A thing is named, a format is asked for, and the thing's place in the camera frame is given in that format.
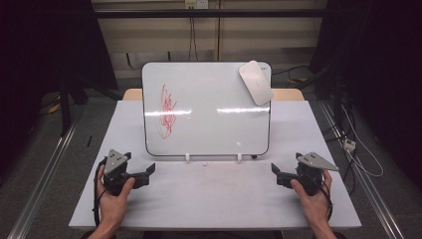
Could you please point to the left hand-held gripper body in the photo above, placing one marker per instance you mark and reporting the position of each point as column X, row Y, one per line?
column 114, row 162

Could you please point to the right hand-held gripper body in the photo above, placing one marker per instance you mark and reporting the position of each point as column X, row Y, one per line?
column 312, row 166

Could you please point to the white whiteboard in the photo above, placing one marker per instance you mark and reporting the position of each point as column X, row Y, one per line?
column 205, row 132

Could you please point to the white whiteboard eraser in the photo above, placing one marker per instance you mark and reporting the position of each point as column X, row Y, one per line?
column 256, row 83

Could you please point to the person's left hand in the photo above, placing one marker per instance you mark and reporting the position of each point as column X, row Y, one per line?
column 112, row 207

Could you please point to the person's right hand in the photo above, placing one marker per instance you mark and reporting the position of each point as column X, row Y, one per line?
column 315, row 207

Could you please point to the small black floor object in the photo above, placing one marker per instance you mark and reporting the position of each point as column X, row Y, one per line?
column 89, row 141

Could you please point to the white whiteboard support clip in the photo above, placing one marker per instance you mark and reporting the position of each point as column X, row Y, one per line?
column 239, row 158
column 187, row 158

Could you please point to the light wooden table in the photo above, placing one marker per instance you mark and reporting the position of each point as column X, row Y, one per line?
column 132, row 95

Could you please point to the black metal stand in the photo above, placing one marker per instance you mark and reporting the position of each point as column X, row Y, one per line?
column 64, row 106

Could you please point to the yellow floor object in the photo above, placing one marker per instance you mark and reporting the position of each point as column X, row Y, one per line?
column 54, row 108

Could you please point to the dark curtain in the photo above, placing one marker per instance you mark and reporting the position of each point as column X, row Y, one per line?
column 381, row 49
column 40, row 49

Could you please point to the black horizontal bar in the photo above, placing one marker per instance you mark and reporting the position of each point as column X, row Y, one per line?
column 149, row 13

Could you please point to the thin tan vertical pipe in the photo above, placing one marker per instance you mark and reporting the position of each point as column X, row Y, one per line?
column 219, row 33

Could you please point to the metal floor rail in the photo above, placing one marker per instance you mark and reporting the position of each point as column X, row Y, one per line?
column 43, row 186
column 371, row 195

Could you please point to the white wall socket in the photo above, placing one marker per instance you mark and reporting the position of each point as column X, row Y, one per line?
column 196, row 3

